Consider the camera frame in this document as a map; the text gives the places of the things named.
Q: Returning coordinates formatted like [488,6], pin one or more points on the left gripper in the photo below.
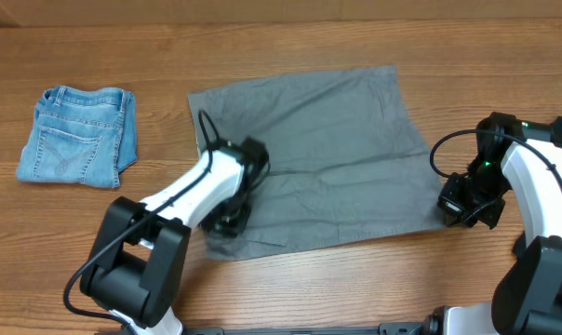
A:
[231,228]

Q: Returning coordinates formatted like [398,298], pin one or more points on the grey shorts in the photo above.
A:
[347,163]

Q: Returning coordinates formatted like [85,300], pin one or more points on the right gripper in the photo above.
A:
[461,214]

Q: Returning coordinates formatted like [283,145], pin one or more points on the folded blue denim jeans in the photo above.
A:
[84,137]

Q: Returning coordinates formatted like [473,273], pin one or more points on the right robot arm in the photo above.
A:
[528,300]

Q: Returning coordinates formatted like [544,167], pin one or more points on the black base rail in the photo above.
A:
[382,329]

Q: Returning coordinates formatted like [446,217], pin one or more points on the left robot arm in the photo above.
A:
[135,265]

